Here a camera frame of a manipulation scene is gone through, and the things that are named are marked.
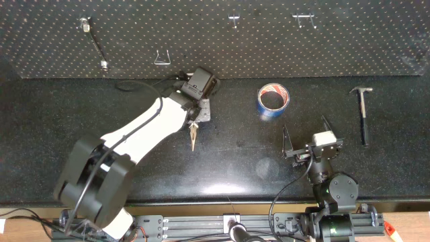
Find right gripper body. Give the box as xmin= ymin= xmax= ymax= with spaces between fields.
xmin=282 ymin=138 xmax=345 ymax=168

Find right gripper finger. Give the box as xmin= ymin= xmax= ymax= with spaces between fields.
xmin=282 ymin=124 xmax=294 ymax=158
xmin=320 ymin=115 xmax=334 ymax=133

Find black and white pliers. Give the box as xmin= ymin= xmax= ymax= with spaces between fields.
xmin=188 ymin=121 xmax=200 ymax=153

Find black pegboard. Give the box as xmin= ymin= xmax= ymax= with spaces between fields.
xmin=0 ymin=0 xmax=430 ymax=80

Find roll of blue tape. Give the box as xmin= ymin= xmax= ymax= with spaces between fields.
xmin=257 ymin=82 xmax=291 ymax=119

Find hammer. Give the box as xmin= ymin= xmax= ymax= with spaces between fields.
xmin=348 ymin=85 xmax=374 ymax=147

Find orange and white object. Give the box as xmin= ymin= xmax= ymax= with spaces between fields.
xmin=384 ymin=220 xmax=404 ymax=242

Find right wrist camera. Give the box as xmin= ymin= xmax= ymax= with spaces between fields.
xmin=312 ymin=130 xmax=338 ymax=147

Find black cable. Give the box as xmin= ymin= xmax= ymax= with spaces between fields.
xmin=115 ymin=74 xmax=184 ymax=102
xmin=267 ymin=153 xmax=315 ymax=242

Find mounting rail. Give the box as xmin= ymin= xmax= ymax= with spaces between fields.
xmin=50 ymin=202 xmax=386 ymax=242

